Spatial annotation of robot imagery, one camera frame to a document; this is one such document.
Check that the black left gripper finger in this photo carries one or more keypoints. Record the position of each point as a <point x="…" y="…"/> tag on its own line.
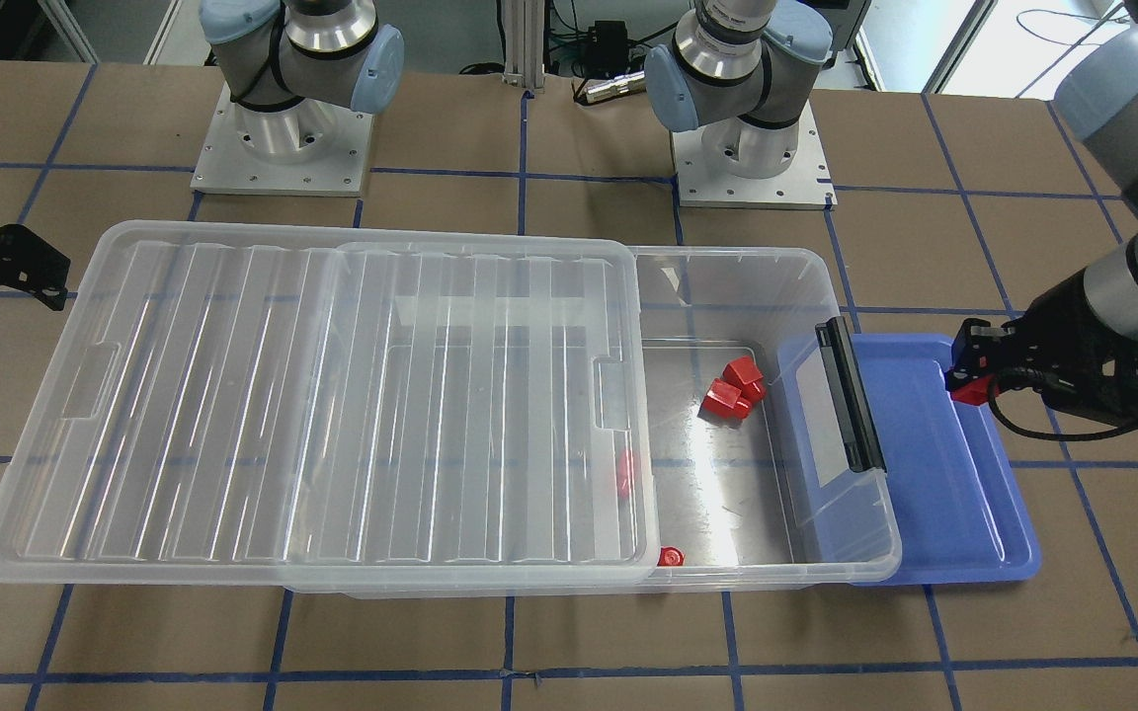
<point x="978" y="349"/>

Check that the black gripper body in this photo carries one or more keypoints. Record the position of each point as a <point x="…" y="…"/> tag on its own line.
<point x="1061" y="332"/>

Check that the red block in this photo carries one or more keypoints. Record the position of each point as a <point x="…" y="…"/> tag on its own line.
<point x="725" y="401"/>
<point x="624" y="474"/>
<point x="744" y="374"/>
<point x="970" y="388"/>

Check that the clear plastic box lid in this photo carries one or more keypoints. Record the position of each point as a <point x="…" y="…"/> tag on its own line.
<point x="146" y="445"/>

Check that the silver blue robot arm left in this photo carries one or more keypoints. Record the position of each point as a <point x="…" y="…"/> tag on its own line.
<point x="1098" y="100"/>

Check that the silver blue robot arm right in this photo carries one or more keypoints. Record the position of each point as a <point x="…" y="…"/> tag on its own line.
<point x="740" y="72"/>

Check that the blue plastic tray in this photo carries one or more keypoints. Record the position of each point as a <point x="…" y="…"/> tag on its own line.
<point x="943" y="508"/>

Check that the clear plastic storage box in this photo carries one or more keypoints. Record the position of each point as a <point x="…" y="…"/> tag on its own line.
<point x="472" y="416"/>

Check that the red block under lid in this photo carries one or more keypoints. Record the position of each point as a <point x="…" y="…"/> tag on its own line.
<point x="624" y="474"/>

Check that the red block outside box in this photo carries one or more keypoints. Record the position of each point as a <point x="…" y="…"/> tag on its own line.
<point x="671" y="557"/>

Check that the black box latch handle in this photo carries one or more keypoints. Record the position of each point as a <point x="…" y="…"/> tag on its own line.
<point x="858" y="432"/>

